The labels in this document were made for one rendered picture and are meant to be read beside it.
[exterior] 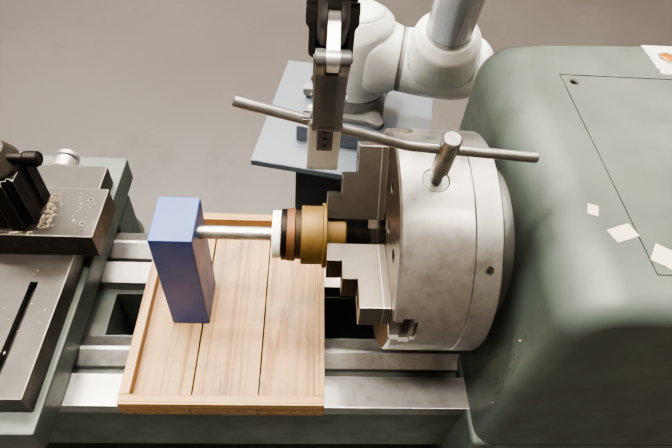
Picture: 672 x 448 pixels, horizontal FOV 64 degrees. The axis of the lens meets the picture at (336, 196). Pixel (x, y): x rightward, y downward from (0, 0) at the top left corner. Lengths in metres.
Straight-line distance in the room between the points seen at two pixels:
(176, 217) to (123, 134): 1.88
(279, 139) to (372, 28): 0.37
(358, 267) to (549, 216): 0.25
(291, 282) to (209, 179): 1.44
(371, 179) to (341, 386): 0.34
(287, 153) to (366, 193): 0.64
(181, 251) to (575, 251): 0.49
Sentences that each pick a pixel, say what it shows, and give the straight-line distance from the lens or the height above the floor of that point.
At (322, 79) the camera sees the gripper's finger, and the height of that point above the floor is 1.47.
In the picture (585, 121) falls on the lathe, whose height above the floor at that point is 1.25.
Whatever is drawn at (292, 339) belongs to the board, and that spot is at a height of 0.88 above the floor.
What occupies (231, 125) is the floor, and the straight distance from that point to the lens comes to 2.60.
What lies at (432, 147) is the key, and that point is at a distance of 0.60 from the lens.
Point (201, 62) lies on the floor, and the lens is 3.01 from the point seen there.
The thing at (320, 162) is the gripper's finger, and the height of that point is 1.34.
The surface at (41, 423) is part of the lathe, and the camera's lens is 0.90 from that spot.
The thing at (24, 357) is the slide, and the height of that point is 0.97.
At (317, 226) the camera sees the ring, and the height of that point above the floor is 1.12.
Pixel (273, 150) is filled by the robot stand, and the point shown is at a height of 0.75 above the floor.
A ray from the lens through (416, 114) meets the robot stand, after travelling 1.53.
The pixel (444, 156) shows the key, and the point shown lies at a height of 1.30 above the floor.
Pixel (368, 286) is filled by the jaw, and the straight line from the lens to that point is 0.71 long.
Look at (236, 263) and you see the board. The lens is 0.99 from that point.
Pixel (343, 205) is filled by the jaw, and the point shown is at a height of 1.13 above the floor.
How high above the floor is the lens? 1.70
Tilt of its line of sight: 48 degrees down
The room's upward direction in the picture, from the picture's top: 6 degrees clockwise
